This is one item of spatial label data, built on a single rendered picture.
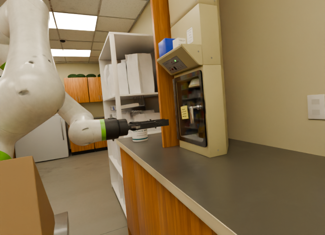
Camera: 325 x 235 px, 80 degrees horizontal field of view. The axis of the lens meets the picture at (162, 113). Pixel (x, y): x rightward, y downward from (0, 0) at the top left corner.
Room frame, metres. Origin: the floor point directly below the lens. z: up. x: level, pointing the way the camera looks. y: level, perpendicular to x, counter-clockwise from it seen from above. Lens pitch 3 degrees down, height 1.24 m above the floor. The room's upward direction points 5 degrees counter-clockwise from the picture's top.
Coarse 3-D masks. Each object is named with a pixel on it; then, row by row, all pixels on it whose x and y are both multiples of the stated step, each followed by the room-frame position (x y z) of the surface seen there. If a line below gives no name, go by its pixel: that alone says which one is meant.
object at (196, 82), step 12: (192, 72) 1.04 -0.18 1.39; (180, 84) 1.17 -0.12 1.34; (192, 84) 1.05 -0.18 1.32; (180, 96) 1.18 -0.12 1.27; (192, 96) 1.06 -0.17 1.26; (180, 108) 1.19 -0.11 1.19; (204, 108) 0.97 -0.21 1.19; (180, 120) 1.20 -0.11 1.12; (204, 120) 0.97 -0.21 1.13; (180, 132) 1.22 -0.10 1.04; (192, 132) 1.08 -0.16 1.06; (204, 132) 0.98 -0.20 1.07; (204, 144) 0.98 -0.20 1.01
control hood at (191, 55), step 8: (176, 48) 0.98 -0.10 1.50; (184, 48) 0.93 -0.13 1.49; (192, 48) 0.95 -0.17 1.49; (200, 48) 0.97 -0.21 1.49; (168, 56) 1.08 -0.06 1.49; (184, 56) 0.98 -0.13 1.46; (192, 56) 0.95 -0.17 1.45; (200, 56) 0.97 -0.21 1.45; (160, 64) 1.22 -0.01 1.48; (192, 64) 0.99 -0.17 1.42; (200, 64) 0.97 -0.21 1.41; (168, 72) 1.24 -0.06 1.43; (176, 72) 1.17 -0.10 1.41
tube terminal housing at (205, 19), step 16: (192, 16) 1.03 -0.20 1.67; (208, 16) 0.99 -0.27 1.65; (176, 32) 1.20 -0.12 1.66; (208, 32) 0.99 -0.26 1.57; (208, 48) 0.99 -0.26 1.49; (208, 64) 0.98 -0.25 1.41; (208, 80) 0.98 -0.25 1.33; (208, 96) 0.98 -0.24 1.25; (224, 96) 1.13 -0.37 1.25; (208, 112) 0.98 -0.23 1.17; (224, 112) 1.05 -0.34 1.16; (208, 128) 0.97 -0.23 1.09; (224, 128) 1.01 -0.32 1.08; (192, 144) 1.11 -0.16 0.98; (208, 144) 0.97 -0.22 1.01; (224, 144) 1.01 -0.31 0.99
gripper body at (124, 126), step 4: (120, 120) 0.83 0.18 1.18; (124, 120) 0.84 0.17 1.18; (120, 124) 0.82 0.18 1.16; (124, 124) 0.82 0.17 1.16; (128, 124) 0.85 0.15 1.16; (132, 124) 0.84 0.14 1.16; (120, 128) 0.81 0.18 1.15; (124, 128) 0.82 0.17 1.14; (128, 128) 0.83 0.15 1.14; (132, 128) 0.83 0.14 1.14; (120, 132) 0.82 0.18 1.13; (124, 132) 0.83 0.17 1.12
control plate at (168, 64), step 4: (176, 56) 1.03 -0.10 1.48; (168, 60) 1.12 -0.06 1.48; (172, 60) 1.09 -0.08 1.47; (176, 60) 1.06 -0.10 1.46; (180, 60) 1.03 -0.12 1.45; (164, 64) 1.18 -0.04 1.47; (168, 64) 1.15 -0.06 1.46; (172, 64) 1.12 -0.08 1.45; (176, 64) 1.10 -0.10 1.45; (184, 64) 1.04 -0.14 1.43; (168, 68) 1.19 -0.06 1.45; (180, 68) 1.10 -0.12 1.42; (184, 68) 1.07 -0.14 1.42; (172, 72) 1.20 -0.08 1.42
